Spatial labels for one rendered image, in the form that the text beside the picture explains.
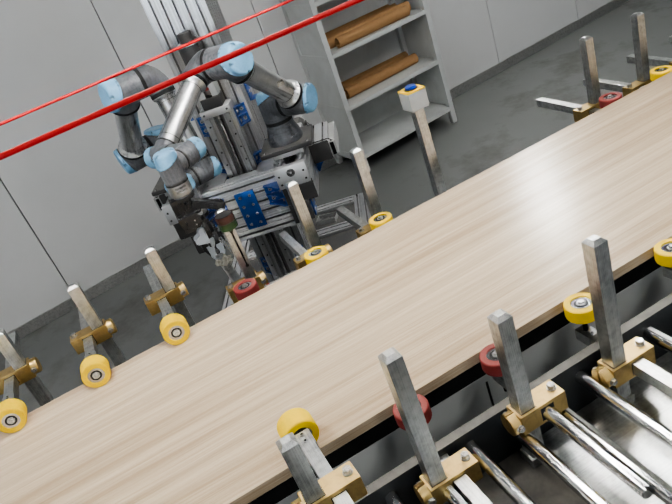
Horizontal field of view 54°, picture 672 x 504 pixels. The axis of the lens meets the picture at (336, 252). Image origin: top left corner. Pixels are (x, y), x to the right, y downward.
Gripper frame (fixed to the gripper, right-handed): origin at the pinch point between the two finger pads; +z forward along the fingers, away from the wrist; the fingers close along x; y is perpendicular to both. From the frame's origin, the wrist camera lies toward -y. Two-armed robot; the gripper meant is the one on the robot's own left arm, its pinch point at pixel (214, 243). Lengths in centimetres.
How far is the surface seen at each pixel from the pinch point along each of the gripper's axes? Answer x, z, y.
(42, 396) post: 10, 16, 69
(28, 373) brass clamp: 11, 6, 68
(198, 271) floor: -205, 100, 2
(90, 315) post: 9.7, -1.1, 44.3
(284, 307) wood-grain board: 41.4, 10.6, -7.2
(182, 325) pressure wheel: 31.6, 5.3, 20.9
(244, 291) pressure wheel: 22.0, 10.0, -0.4
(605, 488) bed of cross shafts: 132, 29, -39
